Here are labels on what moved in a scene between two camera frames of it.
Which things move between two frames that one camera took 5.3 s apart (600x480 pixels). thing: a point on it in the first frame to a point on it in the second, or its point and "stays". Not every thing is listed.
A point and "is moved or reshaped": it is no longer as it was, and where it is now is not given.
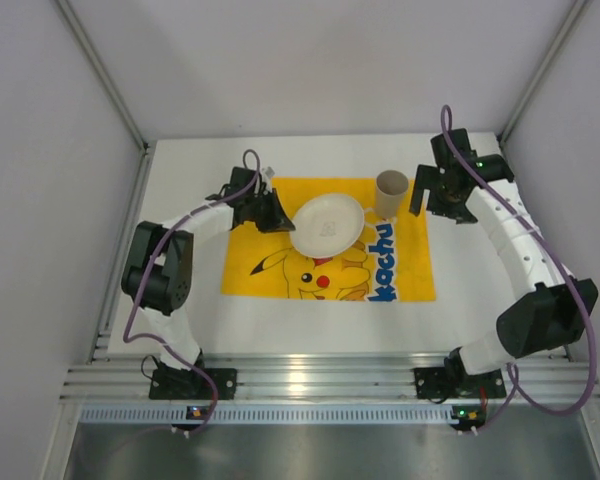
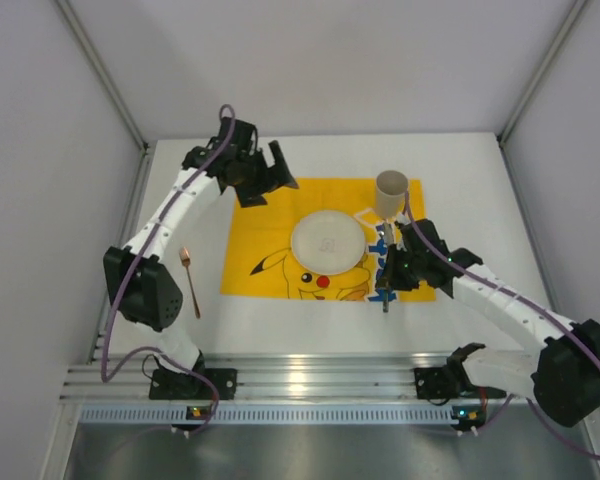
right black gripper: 438,195 to 395,262
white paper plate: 327,225 is moved or reshaped
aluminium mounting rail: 111,376 stays
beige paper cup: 391,187 stays
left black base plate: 192,384 stays
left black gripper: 269,211 to 262,173
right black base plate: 454,382 stays
